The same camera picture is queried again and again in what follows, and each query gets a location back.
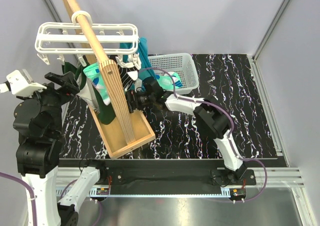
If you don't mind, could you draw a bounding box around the wooden pole stand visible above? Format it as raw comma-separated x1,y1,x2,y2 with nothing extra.
56,0,137,146

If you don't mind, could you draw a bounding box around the green white sock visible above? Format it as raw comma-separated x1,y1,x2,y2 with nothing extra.
61,61,116,125

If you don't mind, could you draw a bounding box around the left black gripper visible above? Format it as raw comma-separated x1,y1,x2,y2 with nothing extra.
20,70,81,135

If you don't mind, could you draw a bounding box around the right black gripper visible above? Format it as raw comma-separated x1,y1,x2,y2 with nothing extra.
119,89,155,115

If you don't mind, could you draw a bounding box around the black white striped sock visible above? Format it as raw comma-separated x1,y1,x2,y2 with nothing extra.
117,62,139,92

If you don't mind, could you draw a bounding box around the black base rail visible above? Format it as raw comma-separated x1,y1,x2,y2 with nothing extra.
67,158,256,187

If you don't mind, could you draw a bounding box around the black marbled mat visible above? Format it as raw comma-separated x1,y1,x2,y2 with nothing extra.
60,54,283,162

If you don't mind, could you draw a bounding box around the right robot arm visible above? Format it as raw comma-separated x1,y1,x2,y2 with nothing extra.
125,77,247,185

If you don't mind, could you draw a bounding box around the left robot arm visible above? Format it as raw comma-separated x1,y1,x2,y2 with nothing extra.
6,69,108,226

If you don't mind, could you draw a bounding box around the mint green sock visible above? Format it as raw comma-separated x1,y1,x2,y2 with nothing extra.
155,71,183,90
83,62,111,106

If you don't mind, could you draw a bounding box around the purple cable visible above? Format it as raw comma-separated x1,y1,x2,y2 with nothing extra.
0,172,38,226
138,67,268,203

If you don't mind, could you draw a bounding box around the wooden tray base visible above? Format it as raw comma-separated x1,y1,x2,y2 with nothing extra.
89,96,156,159

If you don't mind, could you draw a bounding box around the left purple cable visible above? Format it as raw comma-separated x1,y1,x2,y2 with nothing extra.
0,172,38,226

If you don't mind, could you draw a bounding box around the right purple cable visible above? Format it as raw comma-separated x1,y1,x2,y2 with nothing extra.
138,67,268,203

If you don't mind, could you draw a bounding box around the grey plastic basket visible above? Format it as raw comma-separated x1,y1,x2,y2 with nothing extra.
148,53,199,95

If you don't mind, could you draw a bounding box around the white plastic clip hanger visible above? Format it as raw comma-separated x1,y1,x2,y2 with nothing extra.
34,10,139,65

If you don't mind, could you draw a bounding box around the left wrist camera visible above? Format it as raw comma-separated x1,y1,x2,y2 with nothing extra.
0,69,47,98

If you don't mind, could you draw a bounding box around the teal cloth garment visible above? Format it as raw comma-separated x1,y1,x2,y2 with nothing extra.
115,37,156,82

